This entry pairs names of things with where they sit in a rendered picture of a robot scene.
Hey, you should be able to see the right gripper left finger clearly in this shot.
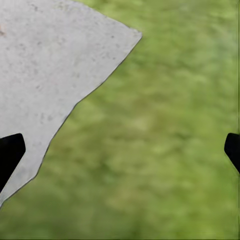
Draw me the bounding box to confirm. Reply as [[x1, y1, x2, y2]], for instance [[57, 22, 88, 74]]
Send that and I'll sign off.
[[0, 133, 26, 193]]

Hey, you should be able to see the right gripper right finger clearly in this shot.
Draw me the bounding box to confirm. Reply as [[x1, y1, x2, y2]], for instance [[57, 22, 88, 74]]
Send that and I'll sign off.
[[224, 132, 240, 173]]

